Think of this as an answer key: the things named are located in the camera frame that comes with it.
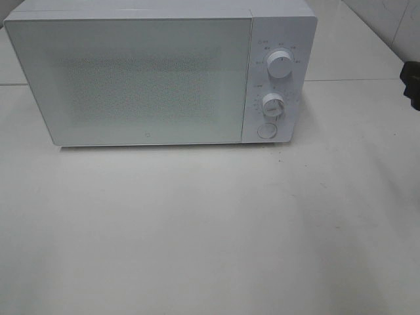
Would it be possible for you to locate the white microwave door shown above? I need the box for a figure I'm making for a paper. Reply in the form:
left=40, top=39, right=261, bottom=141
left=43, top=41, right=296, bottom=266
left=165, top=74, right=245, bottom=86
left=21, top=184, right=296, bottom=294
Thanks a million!
left=6, top=18, right=251, bottom=146

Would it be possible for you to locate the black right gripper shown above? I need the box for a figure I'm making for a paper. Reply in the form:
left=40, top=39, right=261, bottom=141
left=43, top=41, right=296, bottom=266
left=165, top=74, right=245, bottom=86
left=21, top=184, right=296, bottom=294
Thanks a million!
left=400, top=61, right=420, bottom=111

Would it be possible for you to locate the white timer knob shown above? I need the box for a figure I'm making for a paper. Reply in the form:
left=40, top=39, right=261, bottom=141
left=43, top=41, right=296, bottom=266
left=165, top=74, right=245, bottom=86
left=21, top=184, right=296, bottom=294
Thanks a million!
left=262, top=93, right=285, bottom=117

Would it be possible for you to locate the white upper power knob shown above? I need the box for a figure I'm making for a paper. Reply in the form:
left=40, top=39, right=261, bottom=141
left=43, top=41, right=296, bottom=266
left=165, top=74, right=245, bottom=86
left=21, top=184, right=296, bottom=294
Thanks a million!
left=266, top=49, right=294, bottom=79

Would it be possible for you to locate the white microwave oven body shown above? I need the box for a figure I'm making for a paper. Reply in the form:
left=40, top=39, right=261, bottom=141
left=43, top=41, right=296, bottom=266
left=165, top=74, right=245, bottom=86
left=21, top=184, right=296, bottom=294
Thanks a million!
left=3, top=1, right=318, bottom=146

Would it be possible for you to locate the round door release button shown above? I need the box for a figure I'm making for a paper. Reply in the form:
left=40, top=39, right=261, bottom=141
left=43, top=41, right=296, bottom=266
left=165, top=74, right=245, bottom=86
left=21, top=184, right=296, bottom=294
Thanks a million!
left=257, top=123, right=278, bottom=139

